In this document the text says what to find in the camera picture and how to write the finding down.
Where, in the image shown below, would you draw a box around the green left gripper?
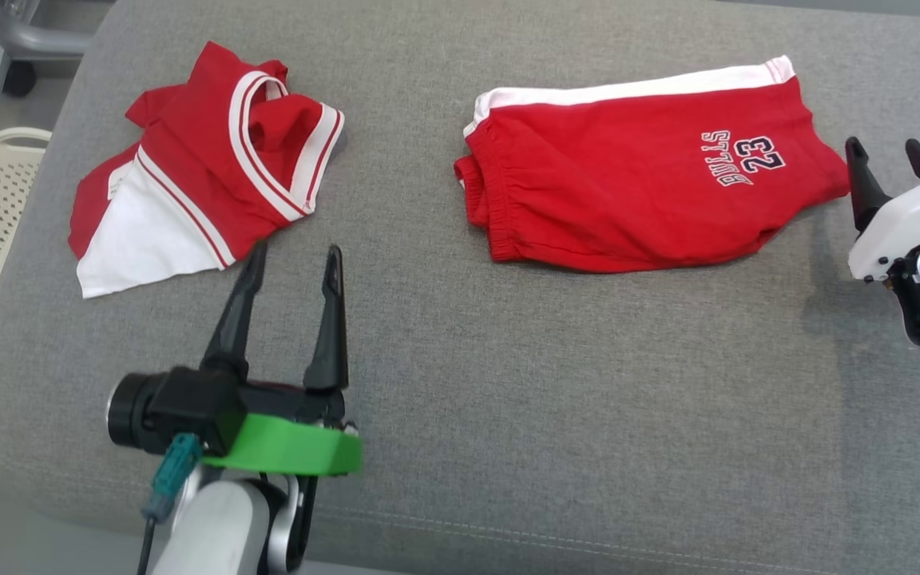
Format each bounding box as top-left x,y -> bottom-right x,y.
200,241 -> 363,478

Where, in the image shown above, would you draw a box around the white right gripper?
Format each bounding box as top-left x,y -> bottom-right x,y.
845,136 -> 920,346

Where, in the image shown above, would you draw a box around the red and white jersey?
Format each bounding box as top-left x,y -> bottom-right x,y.
69,42 -> 347,299

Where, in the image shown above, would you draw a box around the red shorts with white stripe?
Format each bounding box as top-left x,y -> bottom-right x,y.
454,54 -> 851,274

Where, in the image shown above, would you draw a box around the grey fabric sofa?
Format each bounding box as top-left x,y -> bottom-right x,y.
0,0 -> 920,575

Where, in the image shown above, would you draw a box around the grey metal stand with caster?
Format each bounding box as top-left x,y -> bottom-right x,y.
0,0 -> 113,98

